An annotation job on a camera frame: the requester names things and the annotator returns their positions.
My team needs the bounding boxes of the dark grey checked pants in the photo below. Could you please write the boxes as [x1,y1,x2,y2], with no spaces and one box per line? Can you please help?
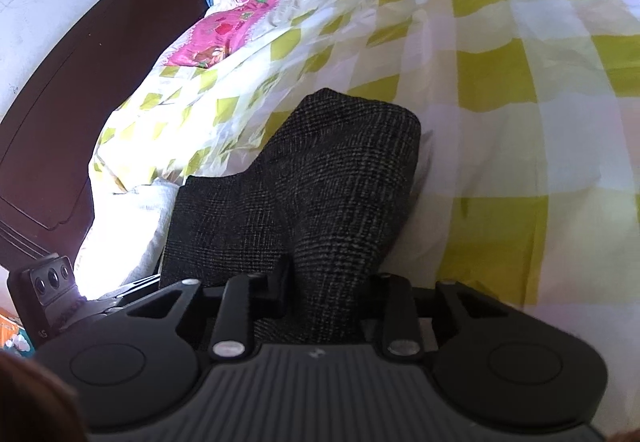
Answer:
[160,89,421,344]

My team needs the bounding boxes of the dark brown headboard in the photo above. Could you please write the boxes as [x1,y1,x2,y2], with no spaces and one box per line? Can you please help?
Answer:
[1,0,206,271]

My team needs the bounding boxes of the yellow checked bed quilt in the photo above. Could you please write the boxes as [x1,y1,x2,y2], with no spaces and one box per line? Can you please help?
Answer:
[75,0,639,433]

